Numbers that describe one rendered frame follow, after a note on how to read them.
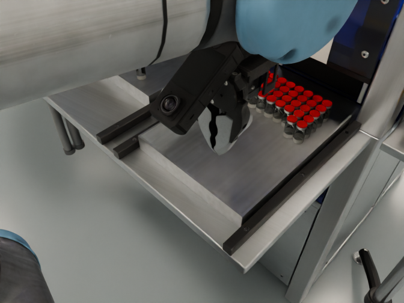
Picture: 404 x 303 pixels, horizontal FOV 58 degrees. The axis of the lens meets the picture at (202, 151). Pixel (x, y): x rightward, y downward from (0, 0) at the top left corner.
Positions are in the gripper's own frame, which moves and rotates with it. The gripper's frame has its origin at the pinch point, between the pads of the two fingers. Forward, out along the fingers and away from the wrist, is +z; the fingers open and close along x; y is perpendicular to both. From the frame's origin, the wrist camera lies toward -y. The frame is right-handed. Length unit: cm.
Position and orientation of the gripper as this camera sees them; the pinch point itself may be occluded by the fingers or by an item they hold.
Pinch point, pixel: (214, 149)
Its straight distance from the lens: 51.2
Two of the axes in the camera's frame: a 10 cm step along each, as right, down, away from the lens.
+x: -7.1, -5.1, 4.9
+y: 7.0, -5.1, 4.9
